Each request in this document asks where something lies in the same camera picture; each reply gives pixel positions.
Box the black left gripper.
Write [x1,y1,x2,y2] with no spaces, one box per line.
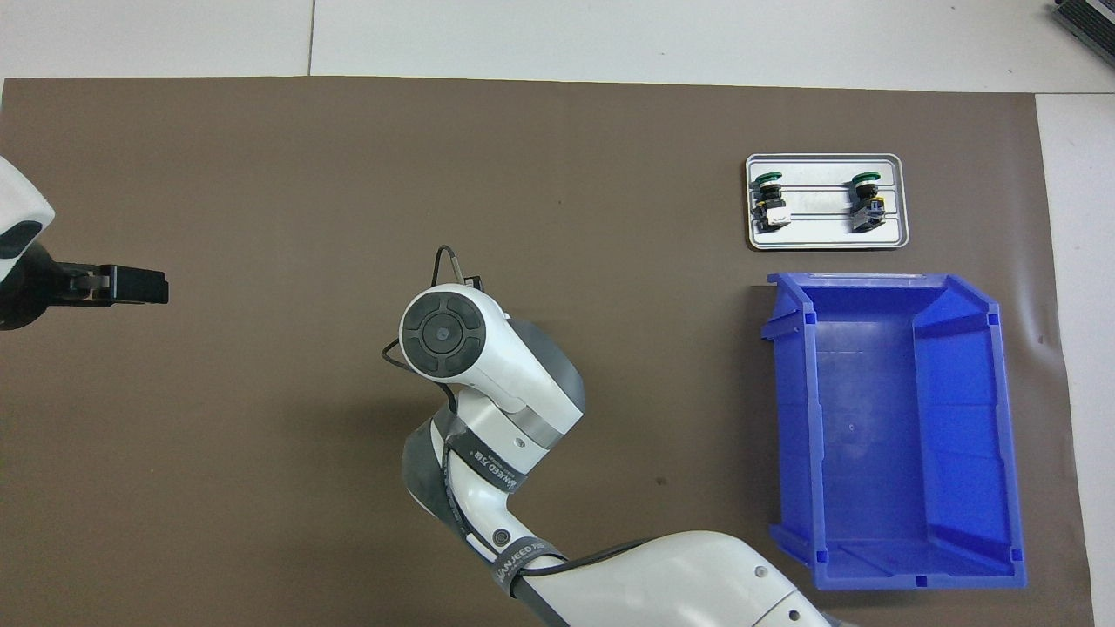
[0,242,169,332]

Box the green push button white base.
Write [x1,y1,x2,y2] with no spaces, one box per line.
[751,172,792,233]

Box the green push button yellow base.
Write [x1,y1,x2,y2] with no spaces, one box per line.
[849,172,886,233]

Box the brown table mat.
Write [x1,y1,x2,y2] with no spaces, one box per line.
[0,77,1096,627]

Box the grey metal tray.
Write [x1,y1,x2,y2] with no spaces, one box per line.
[745,153,910,252]

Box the blue plastic storage bin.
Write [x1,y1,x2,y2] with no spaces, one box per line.
[760,272,1029,592]

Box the grey ribbed metal device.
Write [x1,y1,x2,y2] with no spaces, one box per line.
[1048,0,1115,46]

